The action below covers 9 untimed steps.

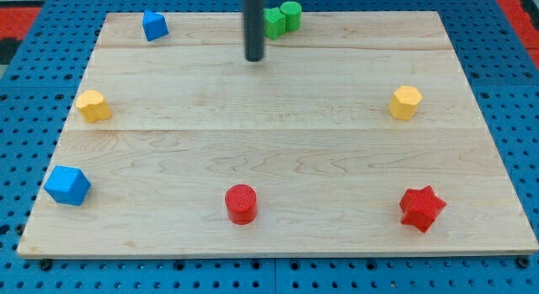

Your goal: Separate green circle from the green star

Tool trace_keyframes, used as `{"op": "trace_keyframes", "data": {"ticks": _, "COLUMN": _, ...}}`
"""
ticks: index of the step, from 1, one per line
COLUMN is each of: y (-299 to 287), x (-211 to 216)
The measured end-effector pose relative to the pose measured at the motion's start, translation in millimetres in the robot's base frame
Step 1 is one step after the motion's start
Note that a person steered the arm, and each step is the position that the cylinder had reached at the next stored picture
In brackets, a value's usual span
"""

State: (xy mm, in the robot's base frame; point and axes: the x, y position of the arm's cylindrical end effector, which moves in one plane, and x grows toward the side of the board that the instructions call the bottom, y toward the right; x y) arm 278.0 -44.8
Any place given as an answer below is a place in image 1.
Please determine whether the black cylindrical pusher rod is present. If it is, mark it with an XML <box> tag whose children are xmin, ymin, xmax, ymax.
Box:
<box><xmin>243</xmin><ymin>0</ymin><xmax>264</xmax><ymax>61</ymax></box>

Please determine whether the green star block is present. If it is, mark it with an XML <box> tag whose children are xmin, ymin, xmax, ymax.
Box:
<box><xmin>264</xmin><ymin>8</ymin><xmax>286</xmax><ymax>40</ymax></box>

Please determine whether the green circle block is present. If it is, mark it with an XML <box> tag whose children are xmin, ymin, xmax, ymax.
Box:
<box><xmin>280</xmin><ymin>1</ymin><xmax>302</xmax><ymax>32</ymax></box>

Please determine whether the red star block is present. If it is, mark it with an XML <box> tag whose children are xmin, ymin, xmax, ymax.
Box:
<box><xmin>399</xmin><ymin>185</ymin><xmax>446</xmax><ymax>233</ymax></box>

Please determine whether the blue triangle block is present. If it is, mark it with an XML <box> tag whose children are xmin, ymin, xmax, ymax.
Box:
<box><xmin>141</xmin><ymin>10</ymin><xmax>169</xmax><ymax>41</ymax></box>

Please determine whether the wooden board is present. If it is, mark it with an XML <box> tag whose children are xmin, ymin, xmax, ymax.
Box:
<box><xmin>17</xmin><ymin>11</ymin><xmax>538</xmax><ymax>259</ymax></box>

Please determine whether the yellow hexagon block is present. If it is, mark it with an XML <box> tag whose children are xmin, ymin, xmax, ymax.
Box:
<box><xmin>388</xmin><ymin>85</ymin><xmax>423</xmax><ymax>120</ymax></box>

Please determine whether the yellow heart block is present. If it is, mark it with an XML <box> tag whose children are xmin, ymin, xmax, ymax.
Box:
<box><xmin>75</xmin><ymin>89</ymin><xmax>112</xmax><ymax>123</ymax></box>

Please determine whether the red cylinder block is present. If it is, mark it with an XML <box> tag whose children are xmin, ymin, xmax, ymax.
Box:
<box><xmin>225</xmin><ymin>184</ymin><xmax>258</xmax><ymax>225</ymax></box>

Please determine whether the blue cube block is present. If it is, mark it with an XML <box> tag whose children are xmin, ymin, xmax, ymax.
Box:
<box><xmin>44</xmin><ymin>165</ymin><xmax>91</xmax><ymax>206</ymax></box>

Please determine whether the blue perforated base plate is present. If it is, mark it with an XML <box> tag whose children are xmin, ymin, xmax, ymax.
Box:
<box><xmin>1</xmin><ymin>0</ymin><xmax>538</xmax><ymax>293</ymax></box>

